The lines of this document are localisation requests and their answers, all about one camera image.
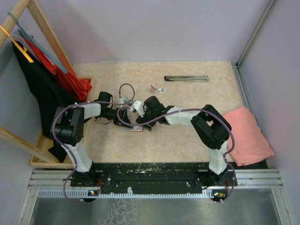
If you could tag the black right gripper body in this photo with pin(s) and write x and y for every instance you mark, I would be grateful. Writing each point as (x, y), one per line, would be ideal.
(147, 116)

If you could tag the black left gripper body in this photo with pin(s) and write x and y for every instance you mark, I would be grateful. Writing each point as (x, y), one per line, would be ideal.
(113, 116)

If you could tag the red white staple box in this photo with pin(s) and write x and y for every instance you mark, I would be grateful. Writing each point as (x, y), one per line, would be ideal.
(136, 129)

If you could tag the large black chrome stapler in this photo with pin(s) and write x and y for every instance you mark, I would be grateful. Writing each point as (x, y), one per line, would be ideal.
(202, 79)

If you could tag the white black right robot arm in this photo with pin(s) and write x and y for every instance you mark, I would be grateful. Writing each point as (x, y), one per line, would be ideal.
(209, 124)

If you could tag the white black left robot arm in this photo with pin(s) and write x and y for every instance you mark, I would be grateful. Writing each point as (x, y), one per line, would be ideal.
(68, 126)

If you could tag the red hanging garment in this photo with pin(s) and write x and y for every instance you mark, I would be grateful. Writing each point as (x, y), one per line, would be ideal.
(78, 88)

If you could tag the black hanging garment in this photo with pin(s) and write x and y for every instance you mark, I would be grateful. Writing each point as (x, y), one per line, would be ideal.
(48, 94)

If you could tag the pink folded cloth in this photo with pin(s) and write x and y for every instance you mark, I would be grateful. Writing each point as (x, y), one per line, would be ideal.
(251, 146)

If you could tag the yellow clothes hanger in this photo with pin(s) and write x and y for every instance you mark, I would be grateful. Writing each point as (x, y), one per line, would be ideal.
(21, 49)

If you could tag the teal clothes hanger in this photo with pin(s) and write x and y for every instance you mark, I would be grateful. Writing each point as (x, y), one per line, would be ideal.
(35, 44)

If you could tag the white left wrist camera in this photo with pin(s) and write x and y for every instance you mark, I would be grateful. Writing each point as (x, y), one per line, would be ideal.
(123, 100)

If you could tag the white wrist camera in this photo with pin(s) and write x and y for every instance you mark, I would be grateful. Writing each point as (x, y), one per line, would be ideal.
(137, 107)
(123, 100)

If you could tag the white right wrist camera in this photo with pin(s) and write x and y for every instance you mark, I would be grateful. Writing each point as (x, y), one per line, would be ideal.
(137, 107)

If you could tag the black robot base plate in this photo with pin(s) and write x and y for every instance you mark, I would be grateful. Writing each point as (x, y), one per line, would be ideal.
(152, 178)

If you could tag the wooden clothes rack frame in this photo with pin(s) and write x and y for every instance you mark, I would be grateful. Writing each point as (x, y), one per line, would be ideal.
(40, 149)

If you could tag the aluminium rail frame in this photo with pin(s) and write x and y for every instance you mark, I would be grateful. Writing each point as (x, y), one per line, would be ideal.
(57, 183)

